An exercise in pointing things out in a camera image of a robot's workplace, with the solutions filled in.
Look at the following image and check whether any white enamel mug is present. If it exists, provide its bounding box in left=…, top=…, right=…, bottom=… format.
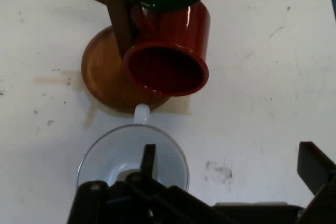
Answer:
left=76, top=103, right=190, bottom=193

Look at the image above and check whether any wooden mug tree stand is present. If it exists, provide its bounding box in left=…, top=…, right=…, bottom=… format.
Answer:
left=48, top=0, right=174, bottom=111

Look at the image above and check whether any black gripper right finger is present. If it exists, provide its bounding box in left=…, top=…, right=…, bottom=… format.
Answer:
left=296, top=141, right=336, bottom=224

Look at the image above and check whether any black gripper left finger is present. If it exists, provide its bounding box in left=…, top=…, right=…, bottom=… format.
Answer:
left=67, top=144, right=232, bottom=224

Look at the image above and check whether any red enamel mug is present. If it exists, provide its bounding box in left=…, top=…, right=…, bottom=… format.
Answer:
left=122, top=1, right=212, bottom=97

